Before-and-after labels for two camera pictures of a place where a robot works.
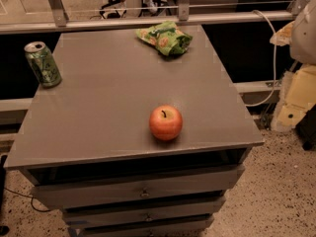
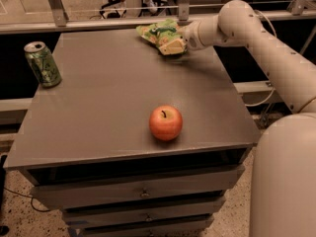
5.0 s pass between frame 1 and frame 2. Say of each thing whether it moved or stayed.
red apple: stayed
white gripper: moved
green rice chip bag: stayed
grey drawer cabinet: stayed
